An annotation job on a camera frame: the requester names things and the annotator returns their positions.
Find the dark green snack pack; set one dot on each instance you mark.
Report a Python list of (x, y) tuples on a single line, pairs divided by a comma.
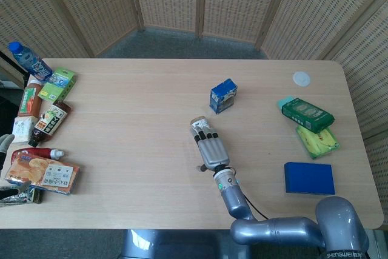
[(309, 115)]

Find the wicker folding screen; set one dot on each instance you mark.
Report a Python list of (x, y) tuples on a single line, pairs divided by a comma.
[(236, 1)]

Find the white round lid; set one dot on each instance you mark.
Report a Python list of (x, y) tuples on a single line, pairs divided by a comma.
[(302, 79)]

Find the mint green small box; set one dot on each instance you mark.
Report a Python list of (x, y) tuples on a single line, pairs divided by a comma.
[(284, 102)]

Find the blue white carton box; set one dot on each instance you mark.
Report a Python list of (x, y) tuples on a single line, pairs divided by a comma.
[(222, 95)]

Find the yellow green snack pack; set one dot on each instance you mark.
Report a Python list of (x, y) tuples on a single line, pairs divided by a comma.
[(321, 143)]

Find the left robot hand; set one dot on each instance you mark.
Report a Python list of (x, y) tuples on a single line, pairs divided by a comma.
[(5, 145)]

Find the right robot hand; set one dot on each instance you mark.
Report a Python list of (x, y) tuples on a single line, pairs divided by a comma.
[(213, 151)]

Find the grey robot torso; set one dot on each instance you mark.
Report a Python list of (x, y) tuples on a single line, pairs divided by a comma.
[(182, 247)]

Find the red bottle white cap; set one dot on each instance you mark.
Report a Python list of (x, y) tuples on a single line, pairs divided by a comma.
[(36, 152)]

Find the orange brown drink bottle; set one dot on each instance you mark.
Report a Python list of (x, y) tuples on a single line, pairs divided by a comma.
[(29, 99)]

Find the dark tea bottle green label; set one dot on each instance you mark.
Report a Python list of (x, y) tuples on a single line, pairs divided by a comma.
[(50, 122)]

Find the white tissue packet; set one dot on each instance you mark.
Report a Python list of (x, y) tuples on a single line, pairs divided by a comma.
[(23, 128)]

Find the orange chips box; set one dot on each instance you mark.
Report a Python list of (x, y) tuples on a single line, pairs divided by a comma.
[(42, 174)]

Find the light green small box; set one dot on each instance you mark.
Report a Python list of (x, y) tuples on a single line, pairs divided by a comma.
[(59, 84)]

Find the plain blue box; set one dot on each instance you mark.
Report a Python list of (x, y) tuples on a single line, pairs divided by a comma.
[(309, 178)]

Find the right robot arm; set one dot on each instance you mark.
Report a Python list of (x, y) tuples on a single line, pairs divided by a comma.
[(238, 203)]

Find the blue water bottle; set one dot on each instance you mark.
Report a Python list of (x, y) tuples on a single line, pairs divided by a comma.
[(30, 60)]

